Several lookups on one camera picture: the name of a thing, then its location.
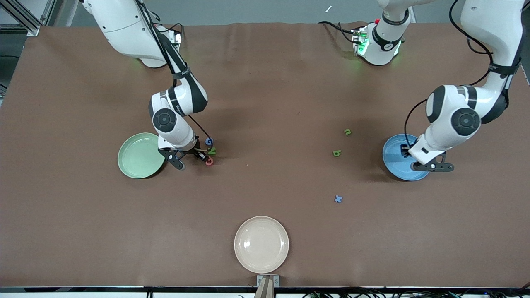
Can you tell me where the blue plate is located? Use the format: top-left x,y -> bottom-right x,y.
382,133 -> 434,181

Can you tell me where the mint green plate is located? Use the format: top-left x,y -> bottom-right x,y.
118,132 -> 167,179

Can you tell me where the brown table cover sheet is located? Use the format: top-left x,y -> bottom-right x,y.
0,22 -> 530,288

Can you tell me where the beige plate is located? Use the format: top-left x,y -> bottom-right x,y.
234,216 -> 289,274

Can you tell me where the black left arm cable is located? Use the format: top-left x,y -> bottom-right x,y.
404,0 -> 522,146

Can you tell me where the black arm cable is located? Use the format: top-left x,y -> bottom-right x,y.
132,0 -> 214,145
404,0 -> 522,146

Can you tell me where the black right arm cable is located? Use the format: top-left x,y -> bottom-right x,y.
132,0 -> 214,145

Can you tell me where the black right base cable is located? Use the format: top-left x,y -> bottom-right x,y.
154,22 -> 185,36

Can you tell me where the black base cable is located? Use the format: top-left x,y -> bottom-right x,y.
154,22 -> 185,36
318,20 -> 357,44

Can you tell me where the black left base cable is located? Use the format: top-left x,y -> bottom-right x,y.
318,20 -> 357,44

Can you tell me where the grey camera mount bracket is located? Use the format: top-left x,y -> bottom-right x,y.
256,275 -> 280,298

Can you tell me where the aluminium frame profile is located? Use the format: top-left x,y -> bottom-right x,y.
0,0 -> 58,37

